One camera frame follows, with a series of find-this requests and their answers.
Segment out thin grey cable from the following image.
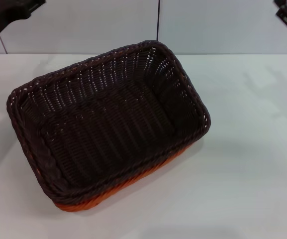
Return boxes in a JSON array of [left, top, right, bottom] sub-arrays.
[[0, 34, 9, 54]]

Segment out dark brown woven basket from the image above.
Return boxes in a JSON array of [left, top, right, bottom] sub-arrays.
[[6, 39, 211, 205]]

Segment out orange woven basket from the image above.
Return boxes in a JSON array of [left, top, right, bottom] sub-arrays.
[[21, 49, 205, 214]]

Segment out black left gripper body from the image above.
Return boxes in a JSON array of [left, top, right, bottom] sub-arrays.
[[0, 0, 32, 43]]

